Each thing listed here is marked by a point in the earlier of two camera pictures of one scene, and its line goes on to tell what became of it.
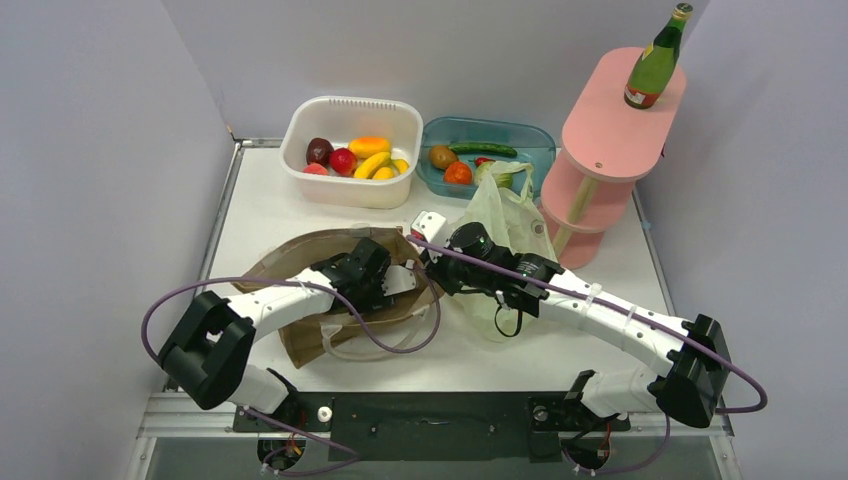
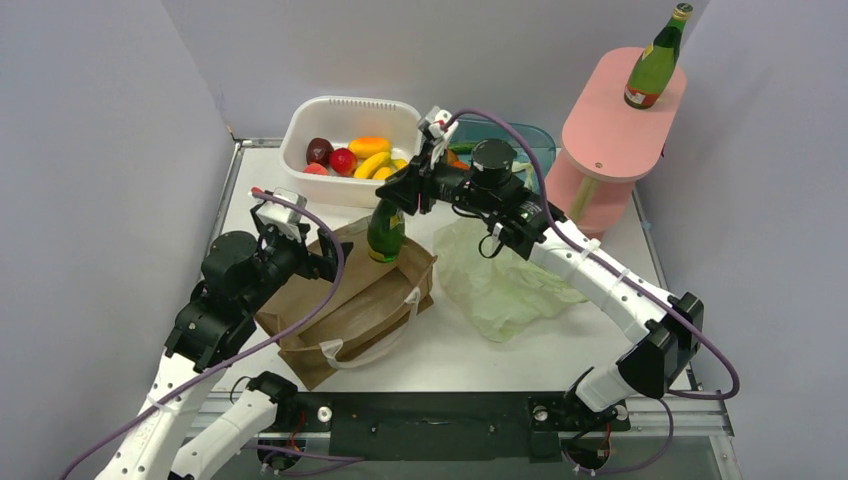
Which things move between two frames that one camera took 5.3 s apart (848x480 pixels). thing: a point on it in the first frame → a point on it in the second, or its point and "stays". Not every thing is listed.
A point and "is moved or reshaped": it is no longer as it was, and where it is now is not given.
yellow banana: [365, 167] stays
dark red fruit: [319, 150] stays
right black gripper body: [452, 275] → [435, 182]
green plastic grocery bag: [505, 204] is moved or reshaped
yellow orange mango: [365, 147] stays
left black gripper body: [372, 297] → [284, 257]
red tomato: [343, 161] stays
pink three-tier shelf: [607, 146] stays
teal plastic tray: [534, 142] stays
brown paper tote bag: [328, 335] is moved or reshaped
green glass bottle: [653, 67] stays
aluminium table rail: [240, 145] stays
